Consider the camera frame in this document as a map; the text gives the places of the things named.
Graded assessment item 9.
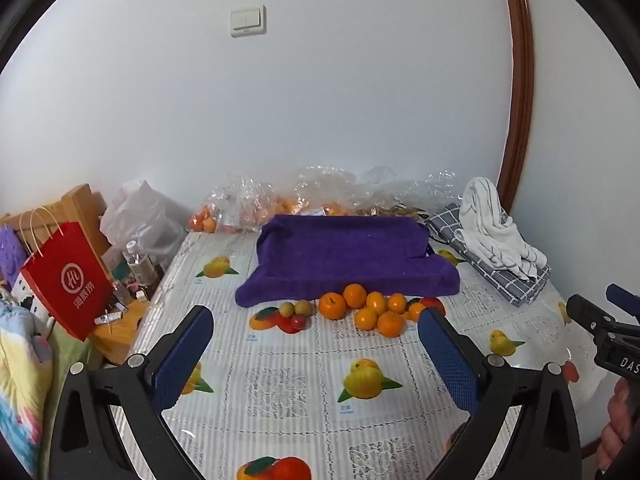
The white plastic bag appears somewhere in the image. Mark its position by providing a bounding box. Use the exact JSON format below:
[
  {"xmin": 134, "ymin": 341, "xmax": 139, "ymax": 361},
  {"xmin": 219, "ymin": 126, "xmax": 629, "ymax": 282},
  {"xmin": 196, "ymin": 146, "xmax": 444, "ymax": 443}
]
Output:
[{"xmin": 100, "ymin": 180, "xmax": 188, "ymax": 271}]

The brown wooden door frame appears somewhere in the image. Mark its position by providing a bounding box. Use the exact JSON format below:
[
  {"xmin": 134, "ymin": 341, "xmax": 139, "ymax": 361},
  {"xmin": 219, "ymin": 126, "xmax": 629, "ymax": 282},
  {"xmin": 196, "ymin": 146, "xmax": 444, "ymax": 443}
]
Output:
[{"xmin": 497, "ymin": 0, "xmax": 536, "ymax": 208}]

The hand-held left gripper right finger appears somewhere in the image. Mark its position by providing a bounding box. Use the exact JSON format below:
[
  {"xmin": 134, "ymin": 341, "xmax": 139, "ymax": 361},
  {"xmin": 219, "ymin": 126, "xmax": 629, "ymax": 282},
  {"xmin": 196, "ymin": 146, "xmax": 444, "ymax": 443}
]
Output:
[{"xmin": 417, "ymin": 306, "xmax": 583, "ymax": 480}]

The purple towel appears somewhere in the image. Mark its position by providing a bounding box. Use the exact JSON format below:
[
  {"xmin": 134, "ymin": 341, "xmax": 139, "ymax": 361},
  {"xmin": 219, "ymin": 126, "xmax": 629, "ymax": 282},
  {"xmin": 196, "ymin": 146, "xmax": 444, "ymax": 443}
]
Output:
[{"xmin": 235, "ymin": 214, "xmax": 461, "ymax": 309}]

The person's right hand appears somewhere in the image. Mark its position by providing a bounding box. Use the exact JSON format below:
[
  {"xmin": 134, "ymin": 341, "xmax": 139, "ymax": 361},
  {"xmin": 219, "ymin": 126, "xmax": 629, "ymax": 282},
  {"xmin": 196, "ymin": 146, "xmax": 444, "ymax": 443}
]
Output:
[{"xmin": 595, "ymin": 379, "xmax": 640, "ymax": 472}]

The white striped towel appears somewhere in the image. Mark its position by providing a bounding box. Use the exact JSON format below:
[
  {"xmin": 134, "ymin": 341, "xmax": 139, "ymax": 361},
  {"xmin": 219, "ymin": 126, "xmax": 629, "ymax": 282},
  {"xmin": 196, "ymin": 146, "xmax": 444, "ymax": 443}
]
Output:
[{"xmin": 455, "ymin": 176, "xmax": 548, "ymax": 283}]

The purple fluffy cloth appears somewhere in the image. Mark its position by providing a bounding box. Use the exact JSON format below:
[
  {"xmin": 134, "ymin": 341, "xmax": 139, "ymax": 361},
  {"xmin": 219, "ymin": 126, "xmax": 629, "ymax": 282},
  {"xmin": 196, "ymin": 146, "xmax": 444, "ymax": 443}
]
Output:
[{"xmin": 0, "ymin": 225, "xmax": 28, "ymax": 291}]

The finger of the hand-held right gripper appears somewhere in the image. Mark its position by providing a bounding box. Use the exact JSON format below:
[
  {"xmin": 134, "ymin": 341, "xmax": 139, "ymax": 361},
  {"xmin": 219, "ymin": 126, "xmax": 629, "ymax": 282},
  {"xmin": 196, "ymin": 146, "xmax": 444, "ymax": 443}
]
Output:
[
  {"xmin": 566, "ymin": 294, "xmax": 617, "ymax": 335},
  {"xmin": 606, "ymin": 283, "xmax": 640, "ymax": 320}
]

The clear plastic bottle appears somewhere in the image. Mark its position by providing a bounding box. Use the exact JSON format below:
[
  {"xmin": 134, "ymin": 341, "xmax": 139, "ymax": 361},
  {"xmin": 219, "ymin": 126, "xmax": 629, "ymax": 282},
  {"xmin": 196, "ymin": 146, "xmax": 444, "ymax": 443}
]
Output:
[{"xmin": 124, "ymin": 240, "xmax": 158, "ymax": 286}]

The fruit-print tablecloth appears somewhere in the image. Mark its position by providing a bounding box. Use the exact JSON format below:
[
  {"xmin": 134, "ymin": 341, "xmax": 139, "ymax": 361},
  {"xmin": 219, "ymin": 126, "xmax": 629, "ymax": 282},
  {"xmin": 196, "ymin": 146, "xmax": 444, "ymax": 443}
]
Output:
[{"xmin": 107, "ymin": 230, "xmax": 608, "ymax": 480}]

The wooden bedside table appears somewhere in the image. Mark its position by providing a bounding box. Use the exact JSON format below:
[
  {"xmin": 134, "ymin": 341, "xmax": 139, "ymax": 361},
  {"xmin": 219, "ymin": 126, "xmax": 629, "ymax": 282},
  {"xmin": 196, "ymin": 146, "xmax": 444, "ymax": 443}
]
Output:
[{"xmin": 90, "ymin": 300, "xmax": 151, "ymax": 366}]

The grey checked cloth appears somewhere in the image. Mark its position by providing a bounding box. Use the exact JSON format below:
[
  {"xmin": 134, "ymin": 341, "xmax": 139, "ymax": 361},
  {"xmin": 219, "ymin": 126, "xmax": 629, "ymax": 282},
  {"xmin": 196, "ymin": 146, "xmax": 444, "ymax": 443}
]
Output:
[{"xmin": 425, "ymin": 202, "xmax": 553, "ymax": 306}]

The clear bag of orange fruit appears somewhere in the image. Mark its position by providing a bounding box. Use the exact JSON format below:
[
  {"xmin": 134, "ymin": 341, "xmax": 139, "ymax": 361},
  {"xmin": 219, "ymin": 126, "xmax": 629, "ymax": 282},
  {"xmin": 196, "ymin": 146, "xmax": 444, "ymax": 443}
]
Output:
[{"xmin": 277, "ymin": 165, "xmax": 361, "ymax": 218}]

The colourful printed blanket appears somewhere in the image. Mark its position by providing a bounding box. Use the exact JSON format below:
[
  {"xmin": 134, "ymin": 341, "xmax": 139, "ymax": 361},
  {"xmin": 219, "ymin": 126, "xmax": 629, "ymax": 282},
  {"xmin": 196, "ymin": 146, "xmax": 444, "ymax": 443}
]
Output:
[{"xmin": 0, "ymin": 290, "xmax": 56, "ymax": 478}]

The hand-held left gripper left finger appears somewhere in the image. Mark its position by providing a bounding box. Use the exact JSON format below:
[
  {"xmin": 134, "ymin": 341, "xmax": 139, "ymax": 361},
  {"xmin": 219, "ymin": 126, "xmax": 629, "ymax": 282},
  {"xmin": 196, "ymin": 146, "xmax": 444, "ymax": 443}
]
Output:
[{"xmin": 47, "ymin": 304, "xmax": 216, "ymax": 480}]

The red paper bag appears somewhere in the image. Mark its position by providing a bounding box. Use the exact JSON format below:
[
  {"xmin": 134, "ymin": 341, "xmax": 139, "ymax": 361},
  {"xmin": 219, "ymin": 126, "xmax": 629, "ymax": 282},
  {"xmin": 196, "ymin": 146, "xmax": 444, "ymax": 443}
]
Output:
[{"xmin": 19, "ymin": 207, "xmax": 115, "ymax": 343}]

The crumpled clear plastic bag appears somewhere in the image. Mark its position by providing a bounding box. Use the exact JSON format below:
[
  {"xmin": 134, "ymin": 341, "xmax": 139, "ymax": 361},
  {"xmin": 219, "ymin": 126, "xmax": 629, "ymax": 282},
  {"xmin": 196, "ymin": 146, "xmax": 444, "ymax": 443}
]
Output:
[{"xmin": 355, "ymin": 165, "xmax": 461, "ymax": 221}]

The wooden headboard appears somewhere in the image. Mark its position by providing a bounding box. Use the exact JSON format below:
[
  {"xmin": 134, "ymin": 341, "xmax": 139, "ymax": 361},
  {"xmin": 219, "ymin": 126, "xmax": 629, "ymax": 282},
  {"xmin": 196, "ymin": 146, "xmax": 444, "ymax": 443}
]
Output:
[{"xmin": 0, "ymin": 183, "xmax": 113, "ymax": 271}]

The clear bag of small oranges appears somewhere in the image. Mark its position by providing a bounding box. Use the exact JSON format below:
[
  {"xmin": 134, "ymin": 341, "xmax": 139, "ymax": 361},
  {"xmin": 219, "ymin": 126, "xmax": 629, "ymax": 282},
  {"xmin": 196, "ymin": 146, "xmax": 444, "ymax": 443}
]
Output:
[{"xmin": 187, "ymin": 172, "xmax": 278, "ymax": 235}]

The white wall switch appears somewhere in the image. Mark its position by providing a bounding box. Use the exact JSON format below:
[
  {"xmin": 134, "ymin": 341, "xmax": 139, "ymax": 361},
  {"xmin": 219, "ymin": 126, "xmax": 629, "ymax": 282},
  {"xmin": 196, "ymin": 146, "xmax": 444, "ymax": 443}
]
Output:
[{"xmin": 230, "ymin": 4, "xmax": 267, "ymax": 37}]

